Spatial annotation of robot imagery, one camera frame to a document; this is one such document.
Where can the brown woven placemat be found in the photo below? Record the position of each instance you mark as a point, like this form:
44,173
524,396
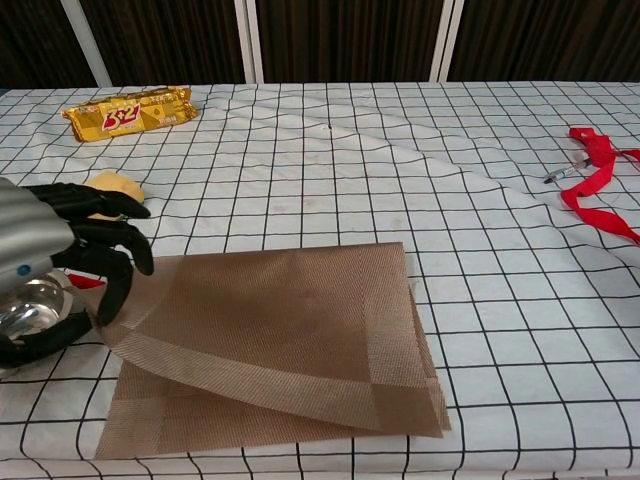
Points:
280,310

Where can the stainless steel bowl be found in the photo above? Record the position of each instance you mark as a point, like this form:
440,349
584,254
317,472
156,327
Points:
35,305

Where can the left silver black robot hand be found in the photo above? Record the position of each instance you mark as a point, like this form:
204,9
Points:
30,235

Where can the black silver pen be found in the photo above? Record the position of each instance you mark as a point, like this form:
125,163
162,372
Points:
567,171

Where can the white black checkered tablecloth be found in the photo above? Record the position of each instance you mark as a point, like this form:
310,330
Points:
350,175

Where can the yellow sponge with green pad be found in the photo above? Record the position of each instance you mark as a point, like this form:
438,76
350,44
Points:
117,185

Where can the green marker with red cap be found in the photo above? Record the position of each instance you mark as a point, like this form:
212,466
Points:
85,281

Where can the red fabric ribbon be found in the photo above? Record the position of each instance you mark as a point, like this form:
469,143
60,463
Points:
595,215

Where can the gold biscuit packet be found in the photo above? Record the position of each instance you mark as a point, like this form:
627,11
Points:
135,115

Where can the white partition post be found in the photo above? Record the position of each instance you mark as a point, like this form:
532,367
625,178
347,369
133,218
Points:
447,40
85,40
250,40

